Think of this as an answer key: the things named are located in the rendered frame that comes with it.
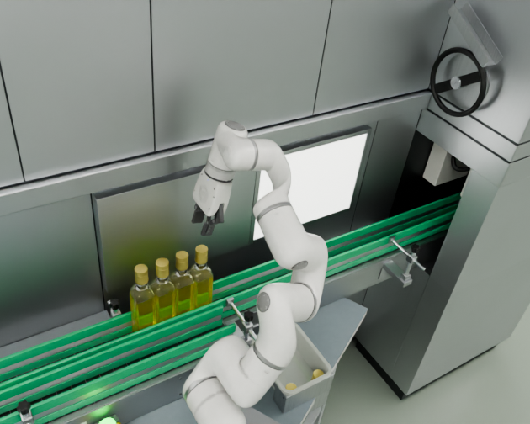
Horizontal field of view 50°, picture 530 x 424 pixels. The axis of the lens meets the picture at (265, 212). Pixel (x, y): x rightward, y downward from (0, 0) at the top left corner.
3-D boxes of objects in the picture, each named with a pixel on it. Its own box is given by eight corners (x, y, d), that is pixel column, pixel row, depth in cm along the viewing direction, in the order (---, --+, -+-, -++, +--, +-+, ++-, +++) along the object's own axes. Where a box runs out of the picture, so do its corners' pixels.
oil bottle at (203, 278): (203, 307, 174) (205, 257, 160) (211, 320, 170) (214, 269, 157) (187, 313, 171) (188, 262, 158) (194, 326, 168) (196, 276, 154)
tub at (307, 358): (290, 336, 184) (294, 318, 179) (331, 389, 170) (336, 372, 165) (244, 356, 176) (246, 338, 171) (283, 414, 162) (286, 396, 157)
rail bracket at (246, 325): (231, 315, 172) (235, 286, 164) (260, 355, 161) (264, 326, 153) (223, 318, 170) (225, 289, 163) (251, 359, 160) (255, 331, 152)
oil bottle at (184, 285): (186, 313, 171) (186, 262, 158) (194, 325, 168) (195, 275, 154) (168, 320, 169) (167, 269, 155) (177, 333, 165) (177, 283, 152)
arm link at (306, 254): (225, 243, 125) (264, 249, 137) (262, 331, 116) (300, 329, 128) (279, 202, 118) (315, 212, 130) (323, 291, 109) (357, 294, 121)
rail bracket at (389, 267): (384, 271, 208) (399, 225, 194) (416, 302, 197) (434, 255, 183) (374, 275, 206) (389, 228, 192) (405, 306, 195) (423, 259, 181)
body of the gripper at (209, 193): (198, 159, 140) (187, 196, 146) (217, 181, 134) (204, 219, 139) (223, 159, 145) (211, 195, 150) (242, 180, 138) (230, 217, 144)
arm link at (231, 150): (272, 149, 128) (238, 148, 123) (258, 188, 134) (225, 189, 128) (240, 117, 138) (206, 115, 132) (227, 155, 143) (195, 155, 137)
